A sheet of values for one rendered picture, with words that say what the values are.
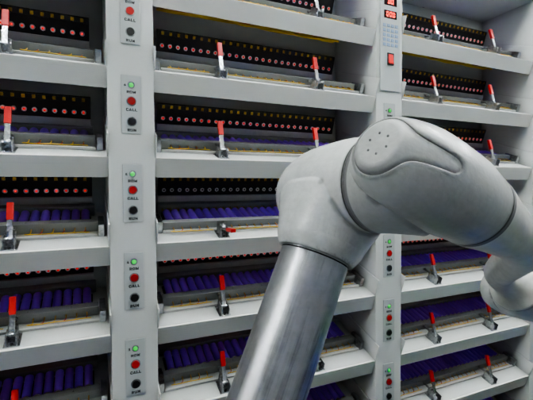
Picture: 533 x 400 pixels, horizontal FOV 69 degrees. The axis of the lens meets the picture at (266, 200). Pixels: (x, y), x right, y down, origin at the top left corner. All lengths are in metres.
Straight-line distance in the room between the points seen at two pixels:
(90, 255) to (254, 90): 0.53
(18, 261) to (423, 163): 0.75
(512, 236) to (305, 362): 0.30
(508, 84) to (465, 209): 1.33
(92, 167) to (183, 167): 0.19
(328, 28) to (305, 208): 0.70
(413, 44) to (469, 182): 0.90
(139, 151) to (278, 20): 0.48
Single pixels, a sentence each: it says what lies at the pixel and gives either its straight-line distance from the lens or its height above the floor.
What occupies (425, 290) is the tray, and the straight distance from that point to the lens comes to 1.32.
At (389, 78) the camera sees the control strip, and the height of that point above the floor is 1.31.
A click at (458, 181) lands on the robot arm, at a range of 0.45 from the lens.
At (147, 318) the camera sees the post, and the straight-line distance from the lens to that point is 0.93.
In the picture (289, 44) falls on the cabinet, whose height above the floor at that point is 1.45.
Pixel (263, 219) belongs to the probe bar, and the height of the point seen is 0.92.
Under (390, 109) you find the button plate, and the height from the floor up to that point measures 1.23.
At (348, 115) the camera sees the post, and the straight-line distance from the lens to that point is 1.26.
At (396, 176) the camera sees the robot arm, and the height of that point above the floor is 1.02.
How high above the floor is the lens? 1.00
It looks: 2 degrees down
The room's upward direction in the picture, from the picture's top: straight up
